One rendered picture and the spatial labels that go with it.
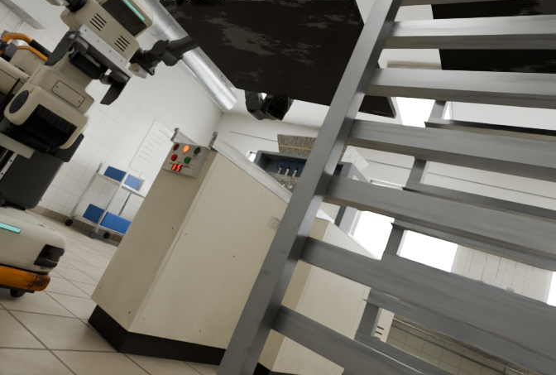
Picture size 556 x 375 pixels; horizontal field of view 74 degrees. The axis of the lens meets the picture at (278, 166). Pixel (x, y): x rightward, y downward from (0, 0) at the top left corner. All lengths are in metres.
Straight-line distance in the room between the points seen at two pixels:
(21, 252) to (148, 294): 0.50
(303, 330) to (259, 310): 0.06
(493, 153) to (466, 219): 0.08
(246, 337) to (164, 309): 1.16
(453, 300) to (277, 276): 0.19
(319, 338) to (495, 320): 0.18
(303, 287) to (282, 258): 1.45
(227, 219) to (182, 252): 0.25
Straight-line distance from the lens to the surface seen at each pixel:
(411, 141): 0.50
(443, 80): 0.55
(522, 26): 0.60
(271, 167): 2.44
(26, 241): 1.70
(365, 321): 0.89
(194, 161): 1.60
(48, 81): 1.69
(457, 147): 0.49
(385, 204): 0.47
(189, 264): 1.60
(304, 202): 0.47
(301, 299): 1.93
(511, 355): 0.85
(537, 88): 0.53
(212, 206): 1.60
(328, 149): 0.50
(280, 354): 1.95
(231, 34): 1.07
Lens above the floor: 0.46
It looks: 16 degrees up
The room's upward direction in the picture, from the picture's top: 24 degrees clockwise
